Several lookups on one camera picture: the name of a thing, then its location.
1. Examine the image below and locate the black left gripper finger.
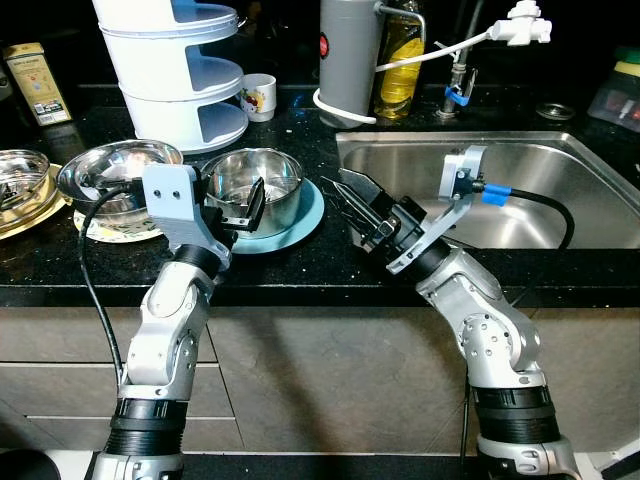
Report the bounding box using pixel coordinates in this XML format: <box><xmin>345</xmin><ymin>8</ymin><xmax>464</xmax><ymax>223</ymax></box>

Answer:
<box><xmin>240</xmin><ymin>178</ymin><xmax>267</xmax><ymax>229</ymax></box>

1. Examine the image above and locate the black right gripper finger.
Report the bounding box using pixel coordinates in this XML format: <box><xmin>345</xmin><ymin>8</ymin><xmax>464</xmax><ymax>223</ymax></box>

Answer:
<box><xmin>338</xmin><ymin>168</ymin><xmax>393</xmax><ymax>216</ymax></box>
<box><xmin>320</xmin><ymin>178</ymin><xmax>373</xmax><ymax>246</ymax></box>

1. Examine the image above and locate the deep stainless steel pot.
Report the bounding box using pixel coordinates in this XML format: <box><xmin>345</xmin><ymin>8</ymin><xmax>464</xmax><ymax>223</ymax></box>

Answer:
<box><xmin>205</xmin><ymin>148</ymin><xmax>304</xmax><ymax>239</ymax></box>

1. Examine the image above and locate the light blue plate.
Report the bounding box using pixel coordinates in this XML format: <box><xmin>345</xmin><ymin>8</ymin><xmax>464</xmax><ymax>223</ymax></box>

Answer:
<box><xmin>215</xmin><ymin>175</ymin><xmax>326</xmax><ymax>256</ymax></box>

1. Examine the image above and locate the grey kitchen cabinet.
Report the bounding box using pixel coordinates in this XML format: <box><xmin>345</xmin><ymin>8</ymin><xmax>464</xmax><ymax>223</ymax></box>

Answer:
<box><xmin>0</xmin><ymin>300</ymin><xmax>640</xmax><ymax>456</ymax></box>

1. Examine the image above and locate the white printed mug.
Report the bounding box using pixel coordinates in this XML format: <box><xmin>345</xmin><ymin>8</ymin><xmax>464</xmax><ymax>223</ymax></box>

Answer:
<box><xmin>240</xmin><ymin>73</ymin><xmax>278</xmax><ymax>123</ymax></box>

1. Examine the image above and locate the yellow cooking oil bottle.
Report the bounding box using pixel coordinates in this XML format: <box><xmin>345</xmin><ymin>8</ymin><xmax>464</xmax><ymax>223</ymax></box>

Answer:
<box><xmin>375</xmin><ymin>0</ymin><xmax>426</xmax><ymax>121</ymax></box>

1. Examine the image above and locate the floral print plate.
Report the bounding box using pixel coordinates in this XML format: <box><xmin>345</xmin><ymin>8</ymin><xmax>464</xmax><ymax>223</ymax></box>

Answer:
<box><xmin>73</xmin><ymin>205</ymin><xmax>166</xmax><ymax>244</ymax></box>

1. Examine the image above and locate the wide stainless steel bowl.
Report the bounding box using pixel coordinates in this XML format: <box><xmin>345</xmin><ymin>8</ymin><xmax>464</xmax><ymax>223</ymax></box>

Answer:
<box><xmin>57</xmin><ymin>140</ymin><xmax>184</xmax><ymax>216</ymax></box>

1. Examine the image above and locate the grey water filter cylinder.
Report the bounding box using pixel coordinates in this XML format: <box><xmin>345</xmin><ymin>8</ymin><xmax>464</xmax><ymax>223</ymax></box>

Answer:
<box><xmin>320</xmin><ymin>0</ymin><xmax>386</xmax><ymax>116</ymax></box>

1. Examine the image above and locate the white tiered plastic rack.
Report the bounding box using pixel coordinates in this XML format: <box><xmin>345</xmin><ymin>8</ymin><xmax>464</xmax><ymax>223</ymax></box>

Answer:
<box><xmin>92</xmin><ymin>0</ymin><xmax>249</xmax><ymax>153</ymax></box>

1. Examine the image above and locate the stainless steel sink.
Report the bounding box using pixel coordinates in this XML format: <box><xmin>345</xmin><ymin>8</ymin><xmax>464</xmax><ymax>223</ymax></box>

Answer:
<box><xmin>335</xmin><ymin>130</ymin><xmax>640</xmax><ymax>251</ymax></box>

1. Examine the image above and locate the gold plate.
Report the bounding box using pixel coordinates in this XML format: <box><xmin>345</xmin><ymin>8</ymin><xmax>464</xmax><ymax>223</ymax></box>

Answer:
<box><xmin>0</xmin><ymin>190</ymin><xmax>71</xmax><ymax>241</ymax></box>

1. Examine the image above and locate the round metal drain cap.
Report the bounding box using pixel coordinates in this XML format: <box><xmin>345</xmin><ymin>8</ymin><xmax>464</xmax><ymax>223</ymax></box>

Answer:
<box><xmin>537</xmin><ymin>102</ymin><xmax>576</xmax><ymax>121</ymax></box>

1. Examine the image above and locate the clear glass bowl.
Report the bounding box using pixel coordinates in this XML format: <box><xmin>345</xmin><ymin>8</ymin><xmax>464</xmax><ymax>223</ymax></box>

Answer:
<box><xmin>0</xmin><ymin>150</ymin><xmax>51</xmax><ymax>213</ymax></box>

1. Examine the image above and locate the white faucet head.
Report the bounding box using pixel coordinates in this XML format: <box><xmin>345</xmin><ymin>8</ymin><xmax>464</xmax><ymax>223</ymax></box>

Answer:
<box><xmin>487</xmin><ymin>3</ymin><xmax>554</xmax><ymax>48</ymax></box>

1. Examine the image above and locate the yellow tea box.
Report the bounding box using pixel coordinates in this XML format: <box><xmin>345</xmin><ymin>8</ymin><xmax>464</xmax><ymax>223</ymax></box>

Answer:
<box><xmin>3</xmin><ymin>43</ymin><xmax>74</xmax><ymax>126</ymax></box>

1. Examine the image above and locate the black floor mat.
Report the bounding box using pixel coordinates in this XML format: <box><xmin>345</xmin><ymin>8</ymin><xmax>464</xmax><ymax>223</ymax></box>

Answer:
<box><xmin>0</xmin><ymin>448</ymin><xmax>640</xmax><ymax>480</ymax></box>

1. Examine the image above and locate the green yellow sponge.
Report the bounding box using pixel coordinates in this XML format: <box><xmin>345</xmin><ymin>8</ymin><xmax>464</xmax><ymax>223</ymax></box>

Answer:
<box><xmin>612</xmin><ymin>45</ymin><xmax>640</xmax><ymax>76</ymax></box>

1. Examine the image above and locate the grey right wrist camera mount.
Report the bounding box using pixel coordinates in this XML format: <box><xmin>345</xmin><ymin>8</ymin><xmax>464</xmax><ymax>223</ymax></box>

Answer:
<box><xmin>385</xmin><ymin>145</ymin><xmax>491</xmax><ymax>276</ymax></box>

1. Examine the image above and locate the chrome faucet pipe blue handle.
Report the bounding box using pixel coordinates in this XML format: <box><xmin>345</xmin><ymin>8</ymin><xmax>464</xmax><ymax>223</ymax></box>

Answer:
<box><xmin>440</xmin><ymin>60</ymin><xmax>479</xmax><ymax>121</ymax></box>

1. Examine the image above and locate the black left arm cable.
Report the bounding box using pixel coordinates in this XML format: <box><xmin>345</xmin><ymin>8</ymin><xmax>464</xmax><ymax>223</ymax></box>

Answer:
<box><xmin>77</xmin><ymin>180</ymin><xmax>151</xmax><ymax>396</ymax></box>

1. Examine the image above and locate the white filter hose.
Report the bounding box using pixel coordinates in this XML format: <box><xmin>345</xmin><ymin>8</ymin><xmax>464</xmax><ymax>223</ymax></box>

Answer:
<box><xmin>313</xmin><ymin>30</ymin><xmax>501</xmax><ymax>126</ymax></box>

